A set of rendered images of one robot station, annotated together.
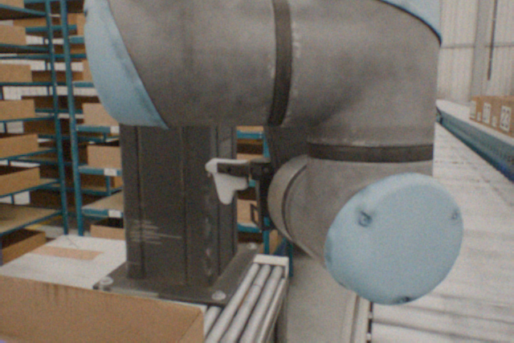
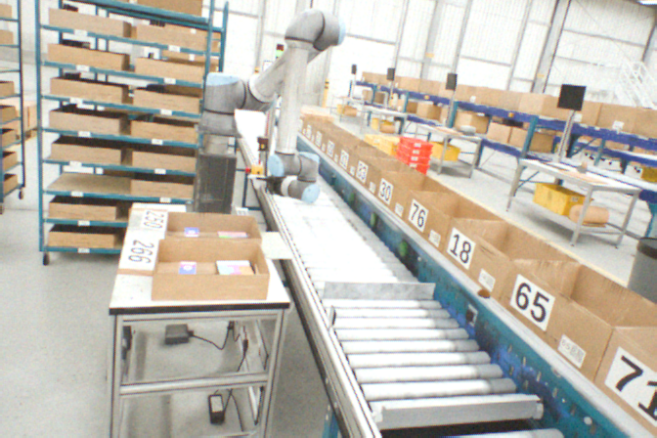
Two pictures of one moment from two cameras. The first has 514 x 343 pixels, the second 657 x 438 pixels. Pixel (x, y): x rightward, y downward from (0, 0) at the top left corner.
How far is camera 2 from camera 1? 1.67 m
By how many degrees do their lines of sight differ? 35
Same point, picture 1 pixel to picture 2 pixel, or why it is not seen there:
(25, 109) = not seen: outside the picture
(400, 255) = (312, 196)
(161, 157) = (217, 171)
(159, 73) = (285, 170)
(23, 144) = not seen: outside the picture
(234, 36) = (295, 165)
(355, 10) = (309, 160)
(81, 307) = (212, 219)
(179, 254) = (220, 205)
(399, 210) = (313, 189)
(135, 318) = (232, 220)
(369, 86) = (310, 171)
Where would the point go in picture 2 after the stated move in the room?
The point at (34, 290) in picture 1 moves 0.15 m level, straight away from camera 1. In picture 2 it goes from (195, 215) to (170, 206)
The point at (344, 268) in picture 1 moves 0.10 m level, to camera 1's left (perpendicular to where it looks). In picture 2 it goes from (305, 197) to (284, 197)
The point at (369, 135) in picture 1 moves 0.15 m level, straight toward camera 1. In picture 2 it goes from (309, 178) to (319, 188)
